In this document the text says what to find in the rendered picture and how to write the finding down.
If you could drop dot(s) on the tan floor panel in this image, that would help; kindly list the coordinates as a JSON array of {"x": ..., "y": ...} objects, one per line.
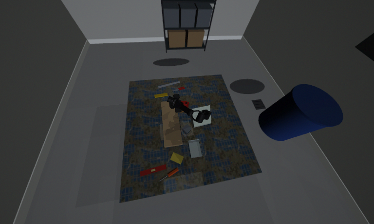
[{"x": 171, "y": 126}]

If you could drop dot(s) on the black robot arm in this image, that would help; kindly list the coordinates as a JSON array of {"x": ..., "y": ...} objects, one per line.
[{"x": 176, "y": 103}]

